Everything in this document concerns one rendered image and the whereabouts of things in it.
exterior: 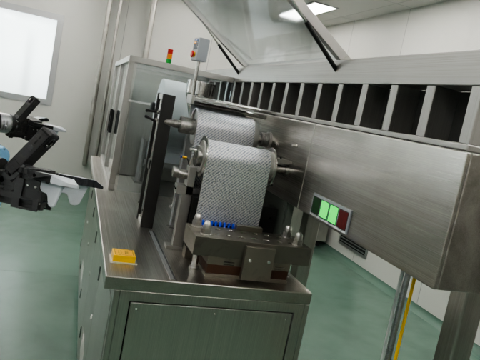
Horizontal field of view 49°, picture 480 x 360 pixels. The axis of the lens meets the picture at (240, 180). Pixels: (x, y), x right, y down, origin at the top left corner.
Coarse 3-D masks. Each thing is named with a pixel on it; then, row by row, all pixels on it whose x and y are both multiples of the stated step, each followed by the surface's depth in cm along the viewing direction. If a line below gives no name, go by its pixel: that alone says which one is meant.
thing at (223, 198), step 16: (208, 176) 180; (224, 176) 181; (208, 192) 181; (224, 192) 182; (240, 192) 184; (256, 192) 186; (208, 208) 182; (224, 208) 184; (240, 208) 185; (256, 208) 187; (256, 224) 188
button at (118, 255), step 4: (112, 252) 166; (116, 252) 165; (120, 252) 165; (124, 252) 166; (128, 252) 167; (132, 252) 168; (112, 256) 164; (116, 256) 162; (120, 256) 163; (124, 256) 163; (128, 256) 163; (132, 256) 164; (112, 260) 162; (116, 260) 162; (120, 260) 163; (124, 260) 163; (128, 260) 163; (132, 260) 164
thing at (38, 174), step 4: (24, 172) 99; (28, 172) 98; (32, 172) 97; (36, 172) 97; (40, 172) 97; (44, 172) 102; (28, 176) 98; (32, 176) 97; (36, 176) 97; (40, 176) 96; (44, 176) 96; (48, 176) 96; (40, 180) 97; (44, 180) 97; (48, 180) 96
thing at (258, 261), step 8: (248, 248) 165; (256, 248) 166; (264, 248) 167; (272, 248) 169; (248, 256) 166; (256, 256) 166; (264, 256) 167; (272, 256) 168; (248, 264) 166; (256, 264) 167; (264, 264) 168; (272, 264) 169; (240, 272) 167; (248, 272) 167; (256, 272) 167; (264, 272) 168; (248, 280) 167; (256, 280) 168; (264, 280) 169
